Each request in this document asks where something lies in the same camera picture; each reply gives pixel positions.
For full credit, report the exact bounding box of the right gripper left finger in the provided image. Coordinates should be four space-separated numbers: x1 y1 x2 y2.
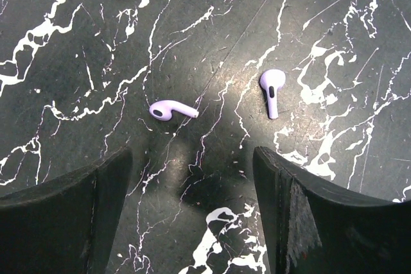
1 148 133 273

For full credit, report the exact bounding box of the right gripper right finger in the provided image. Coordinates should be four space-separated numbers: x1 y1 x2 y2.
252 146 410 273

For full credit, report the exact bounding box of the purple earbud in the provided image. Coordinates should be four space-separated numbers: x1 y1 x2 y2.
149 99 199 121
259 69 286 119

